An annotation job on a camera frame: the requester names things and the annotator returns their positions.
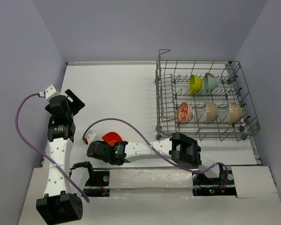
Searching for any orange square plastic bowl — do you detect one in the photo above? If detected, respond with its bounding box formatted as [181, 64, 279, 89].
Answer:
[102, 132, 123, 146]

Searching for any orange patterned glass bowl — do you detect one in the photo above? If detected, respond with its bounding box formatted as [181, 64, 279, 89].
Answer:
[177, 102, 193, 123]

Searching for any white ceramic bowl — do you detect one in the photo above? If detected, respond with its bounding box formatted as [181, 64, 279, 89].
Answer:
[227, 102, 242, 124]
[203, 102, 218, 123]

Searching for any lime green bowl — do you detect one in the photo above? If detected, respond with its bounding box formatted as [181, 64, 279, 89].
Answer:
[189, 75, 202, 94]

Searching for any celadon green ceramic bowl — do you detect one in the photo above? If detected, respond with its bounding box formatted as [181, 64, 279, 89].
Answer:
[204, 73, 219, 93]

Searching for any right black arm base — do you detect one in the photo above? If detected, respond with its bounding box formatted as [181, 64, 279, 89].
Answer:
[192, 169, 237, 196]

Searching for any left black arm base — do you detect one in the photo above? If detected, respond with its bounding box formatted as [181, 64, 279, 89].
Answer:
[83, 170, 110, 197]

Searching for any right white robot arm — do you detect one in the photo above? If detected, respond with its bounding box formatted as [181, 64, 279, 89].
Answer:
[82, 118, 228, 184]

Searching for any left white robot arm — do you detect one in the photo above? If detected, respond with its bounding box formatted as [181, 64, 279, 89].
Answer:
[36, 95, 94, 225]

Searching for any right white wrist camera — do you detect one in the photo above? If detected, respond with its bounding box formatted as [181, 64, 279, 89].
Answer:
[82, 130, 97, 145]

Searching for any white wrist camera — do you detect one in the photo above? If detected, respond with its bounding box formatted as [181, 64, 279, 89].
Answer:
[44, 84, 60, 102]
[82, 130, 97, 145]

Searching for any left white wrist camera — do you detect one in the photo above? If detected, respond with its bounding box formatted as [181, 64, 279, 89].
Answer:
[44, 84, 60, 102]

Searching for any grey wire dish rack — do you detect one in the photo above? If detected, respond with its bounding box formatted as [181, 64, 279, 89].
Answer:
[155, 49, 261, 141]

